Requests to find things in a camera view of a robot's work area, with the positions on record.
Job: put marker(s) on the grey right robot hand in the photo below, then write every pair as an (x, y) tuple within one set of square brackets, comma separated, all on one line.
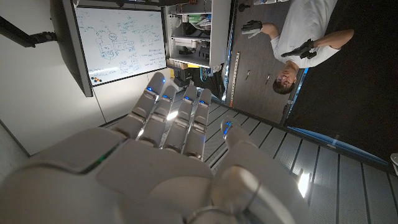
[(140, 180)]

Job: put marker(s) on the person's left forearm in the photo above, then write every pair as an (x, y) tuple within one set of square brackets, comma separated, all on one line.
[(270, 30)]

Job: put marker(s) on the person in white t-shirt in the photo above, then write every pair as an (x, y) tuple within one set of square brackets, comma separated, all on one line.
[(304, 18)]

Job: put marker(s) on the white shelf cabinet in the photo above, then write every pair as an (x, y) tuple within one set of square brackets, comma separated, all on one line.
[(219, 31)]

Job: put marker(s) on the person's right forearm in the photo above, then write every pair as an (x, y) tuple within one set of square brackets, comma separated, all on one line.
[(334, 39)]

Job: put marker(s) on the black computer monitor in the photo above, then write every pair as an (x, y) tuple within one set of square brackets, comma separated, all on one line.
[(71, 46)]

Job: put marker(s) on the whiteboard with blue writing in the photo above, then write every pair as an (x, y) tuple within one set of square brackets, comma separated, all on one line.
[(124, 40)]

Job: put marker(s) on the person's right gloved hand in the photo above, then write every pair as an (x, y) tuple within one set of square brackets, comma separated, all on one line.
[(300, 49)]

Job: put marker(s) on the white perforated metal strip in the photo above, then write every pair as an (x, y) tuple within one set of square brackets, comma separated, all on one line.
[(234, 77)]

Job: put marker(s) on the person's left gloved hand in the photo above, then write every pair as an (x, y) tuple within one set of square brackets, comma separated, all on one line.
[(252, 28)]

